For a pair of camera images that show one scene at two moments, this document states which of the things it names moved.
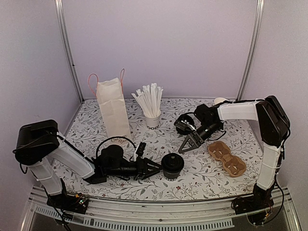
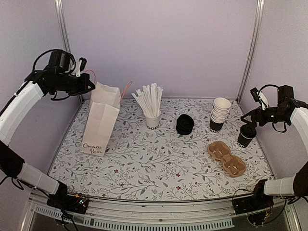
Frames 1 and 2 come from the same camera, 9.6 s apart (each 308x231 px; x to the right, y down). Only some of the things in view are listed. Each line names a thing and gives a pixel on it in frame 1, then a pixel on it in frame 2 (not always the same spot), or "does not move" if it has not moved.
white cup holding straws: x=152 y=123 does not move
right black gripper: x=194 y=140 to x=254 y=114
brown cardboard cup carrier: x=234 y=165 does not move
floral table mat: x=224 y=164 does not move
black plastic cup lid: x=172 y=163 to x=248 y=131
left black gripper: x=142 y=168 to x=84 y=87
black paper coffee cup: x=171 y=177 to x=243 y=141
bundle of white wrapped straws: x=149 y=99 does not move
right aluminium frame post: x=259 y=8 does not move
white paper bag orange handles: x=113 y=113 to x=103 y=113
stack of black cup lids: x=185 y=124 does not move
